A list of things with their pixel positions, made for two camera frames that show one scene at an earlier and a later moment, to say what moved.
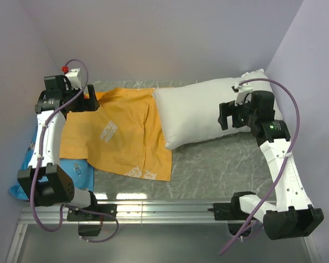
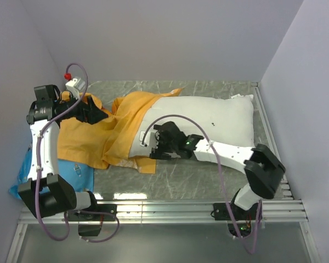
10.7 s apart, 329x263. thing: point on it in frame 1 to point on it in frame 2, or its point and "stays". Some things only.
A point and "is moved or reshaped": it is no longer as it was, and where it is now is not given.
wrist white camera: [242, 90] to [150, 139]
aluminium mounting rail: [142, 211] stays
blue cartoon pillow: [81, 172] stays
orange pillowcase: [124, 136] is moved or reshaped
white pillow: [190, 113] is moved or reshaped
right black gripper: [228, 108] to [157, 154]
